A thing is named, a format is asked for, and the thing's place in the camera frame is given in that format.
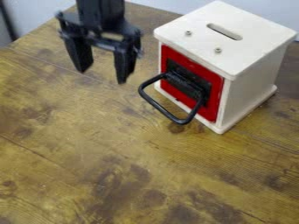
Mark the black drawer handle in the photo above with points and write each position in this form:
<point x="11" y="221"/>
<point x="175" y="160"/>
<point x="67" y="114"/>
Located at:
<point x="171" y="96"/>

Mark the white wooden cabinet box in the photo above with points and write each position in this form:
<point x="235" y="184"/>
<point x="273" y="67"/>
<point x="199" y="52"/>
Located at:
<point x="234" y="49"/>

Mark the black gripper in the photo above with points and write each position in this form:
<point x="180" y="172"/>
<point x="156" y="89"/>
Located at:
<point x="100" y="16"/>

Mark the dark vertical post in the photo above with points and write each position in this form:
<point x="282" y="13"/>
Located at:
<point x="7" y="21"/>

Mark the red drawer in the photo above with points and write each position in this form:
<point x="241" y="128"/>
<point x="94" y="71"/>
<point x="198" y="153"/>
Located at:
<point x="208" y="111"/>

